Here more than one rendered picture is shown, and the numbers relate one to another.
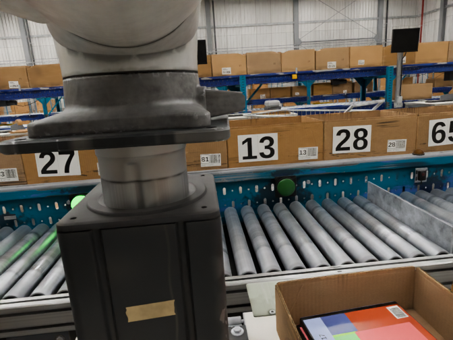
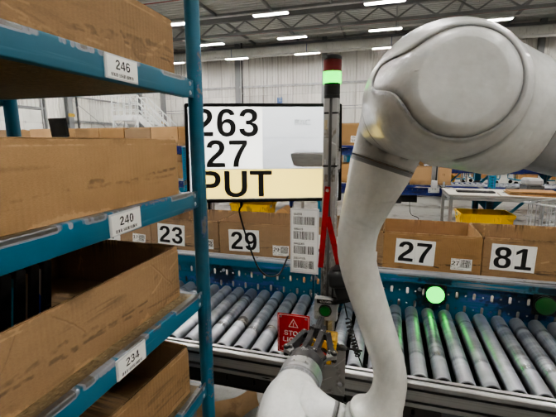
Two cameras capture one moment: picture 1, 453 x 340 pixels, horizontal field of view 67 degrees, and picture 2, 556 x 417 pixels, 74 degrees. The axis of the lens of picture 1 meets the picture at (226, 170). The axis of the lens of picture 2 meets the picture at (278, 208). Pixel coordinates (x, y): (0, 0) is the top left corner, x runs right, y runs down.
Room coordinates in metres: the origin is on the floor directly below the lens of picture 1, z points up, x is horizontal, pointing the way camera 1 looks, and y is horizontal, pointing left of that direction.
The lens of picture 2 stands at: (-0.36, 0.66, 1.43)
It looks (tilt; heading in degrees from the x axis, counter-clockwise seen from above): 10 degrees down; 20
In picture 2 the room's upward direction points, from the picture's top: straight up
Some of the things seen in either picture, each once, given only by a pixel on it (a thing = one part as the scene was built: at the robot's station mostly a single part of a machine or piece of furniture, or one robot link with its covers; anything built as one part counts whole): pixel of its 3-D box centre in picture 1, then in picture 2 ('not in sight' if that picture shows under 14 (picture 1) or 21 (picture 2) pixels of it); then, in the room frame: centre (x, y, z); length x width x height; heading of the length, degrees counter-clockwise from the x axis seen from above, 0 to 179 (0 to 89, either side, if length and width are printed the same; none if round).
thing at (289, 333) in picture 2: not in sight; (303, 334); (0.65, 0.95, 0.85); 0.16 x 0.01 x 0.13; 94
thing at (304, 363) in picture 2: not in sight; (299, 379); (0.31, 0.86, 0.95); 0.09 x 0.06 x 0.09; 94
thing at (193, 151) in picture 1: (179, 147); (524, 251); (1.46, 0.20, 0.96); 0.39 x 0.29 x 0.17; 94
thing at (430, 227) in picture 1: (401, 212); not in sight; (1.06, -0.57, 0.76); 0.46 x 0.01 x 0.09; 4
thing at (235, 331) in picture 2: not in sight; (246, 317); (0.93, 1.28, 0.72); 0.52 x 0.05 x 0.05; 4
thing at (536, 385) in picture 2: not in sight; (516, 353); (1.00, 0.30, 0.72); 0.52 x 0.05 x 0.05; 4
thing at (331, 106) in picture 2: not in sight; (328, 254); (0.68, 0.88, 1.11); 0.12 x 0.05 x 0.88; 94
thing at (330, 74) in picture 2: not in sight; (332, 72); (0.69, 0.89, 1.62); 0.05 x 0.05 x 0.06
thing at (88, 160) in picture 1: (87, 154); (427, 244); (1.44, 0.59, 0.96); 0.39 x 0.29 x 0.17; 94
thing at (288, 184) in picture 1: (286, 187); not in sight; (1.27, -0.23, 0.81); 0.07 x 0.01 x 0.07; 94
